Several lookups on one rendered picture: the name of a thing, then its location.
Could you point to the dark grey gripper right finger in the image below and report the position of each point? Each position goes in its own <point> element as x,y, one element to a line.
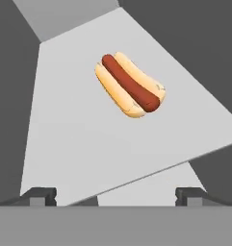
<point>188,196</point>

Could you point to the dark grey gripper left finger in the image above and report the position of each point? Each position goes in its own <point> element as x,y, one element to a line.
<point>43,196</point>

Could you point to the hot dog in bun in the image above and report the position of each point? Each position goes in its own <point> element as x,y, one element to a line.
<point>130,84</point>

